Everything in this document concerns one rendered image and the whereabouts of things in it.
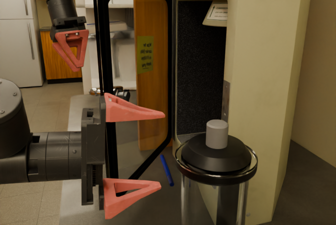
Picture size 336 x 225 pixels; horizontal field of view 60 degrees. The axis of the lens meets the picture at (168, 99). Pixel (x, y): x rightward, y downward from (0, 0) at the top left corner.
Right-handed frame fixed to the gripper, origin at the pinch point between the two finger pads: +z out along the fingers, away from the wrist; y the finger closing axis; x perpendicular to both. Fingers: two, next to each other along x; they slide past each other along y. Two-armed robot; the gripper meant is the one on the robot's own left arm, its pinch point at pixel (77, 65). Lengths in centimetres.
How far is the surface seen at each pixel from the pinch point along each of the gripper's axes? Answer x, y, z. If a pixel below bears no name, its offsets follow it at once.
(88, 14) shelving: -57, 175, -74
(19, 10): -28, 433, -183
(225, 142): -8.2, -34.5, 19.4
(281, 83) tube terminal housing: -25.7, -30.0, 14.5
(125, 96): -3.3, -16.2, 9.9
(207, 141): -6.5, -33.1, 18.7
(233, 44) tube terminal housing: -17.3, -30.4, 6.6
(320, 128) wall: -62, -7, 32
